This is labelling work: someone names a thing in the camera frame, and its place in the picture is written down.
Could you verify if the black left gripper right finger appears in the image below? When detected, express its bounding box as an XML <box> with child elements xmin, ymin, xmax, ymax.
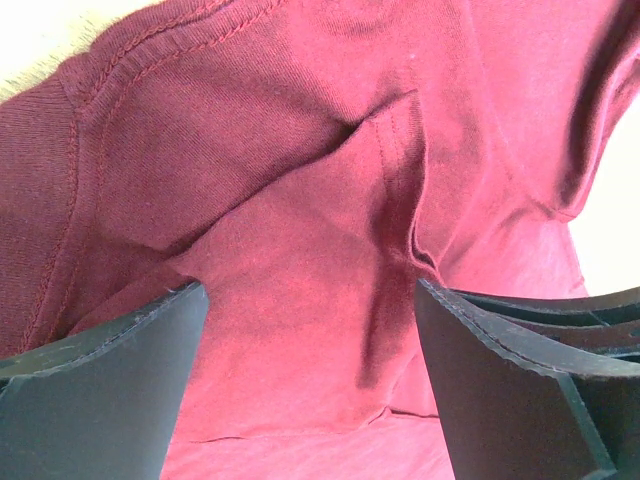
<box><xmin>415</xmin><ymin>280</ymin><xmax>639</xmax><ymax>479</ymax></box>

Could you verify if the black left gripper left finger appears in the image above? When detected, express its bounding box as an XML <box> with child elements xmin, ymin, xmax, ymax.
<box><xmin>1</xmin><ymin>283</ymin><xmax>209</xmax><ymax>480</ymax></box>

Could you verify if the maroon t shirt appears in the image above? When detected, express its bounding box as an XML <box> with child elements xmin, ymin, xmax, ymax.
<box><xmin>1</xmin><ymin>1</ymin><xmax>639</xmax><ymax>479</ymax></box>

